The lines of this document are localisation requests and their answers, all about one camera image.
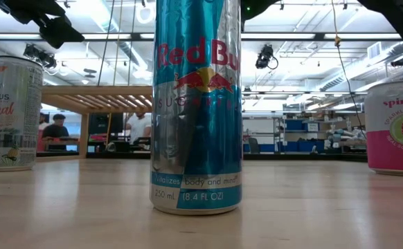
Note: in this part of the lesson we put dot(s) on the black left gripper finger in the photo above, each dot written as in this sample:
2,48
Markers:
61,32

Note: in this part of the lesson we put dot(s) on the white Celsius tropical can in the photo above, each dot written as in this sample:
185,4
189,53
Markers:
11,114

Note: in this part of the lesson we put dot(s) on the pink white Spindrift can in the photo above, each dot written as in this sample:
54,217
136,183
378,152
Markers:
395,145

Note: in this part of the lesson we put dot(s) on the wooden slatted shelf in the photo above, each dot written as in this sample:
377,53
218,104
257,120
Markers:
97,90

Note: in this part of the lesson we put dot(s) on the black ceiling spotlight cluster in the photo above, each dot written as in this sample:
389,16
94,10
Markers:
38,55

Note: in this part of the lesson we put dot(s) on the black overhead light beam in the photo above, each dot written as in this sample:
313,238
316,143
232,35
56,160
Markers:
135,36

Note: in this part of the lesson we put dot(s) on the person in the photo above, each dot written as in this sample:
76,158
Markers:
42,121
139,126
55,133

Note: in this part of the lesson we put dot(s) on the black monitor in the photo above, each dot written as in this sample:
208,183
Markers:
101,122

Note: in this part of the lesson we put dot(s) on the red panel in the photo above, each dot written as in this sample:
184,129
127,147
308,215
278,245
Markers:
40,141

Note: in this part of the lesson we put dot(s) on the blue bin storage rack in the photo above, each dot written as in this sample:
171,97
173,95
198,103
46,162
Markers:
293,124

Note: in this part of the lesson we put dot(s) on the grey office chair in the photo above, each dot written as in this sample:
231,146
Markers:
253,145

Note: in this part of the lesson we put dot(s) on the blue silver Red Bull can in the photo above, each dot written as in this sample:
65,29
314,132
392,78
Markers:
194,138

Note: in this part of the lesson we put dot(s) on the small black ceiling device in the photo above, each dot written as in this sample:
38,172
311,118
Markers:
399,62

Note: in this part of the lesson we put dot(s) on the cluttered workbench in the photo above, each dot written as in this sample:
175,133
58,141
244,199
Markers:
343,143

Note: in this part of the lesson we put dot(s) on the black hanging camera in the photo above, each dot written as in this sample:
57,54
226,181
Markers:
264,55

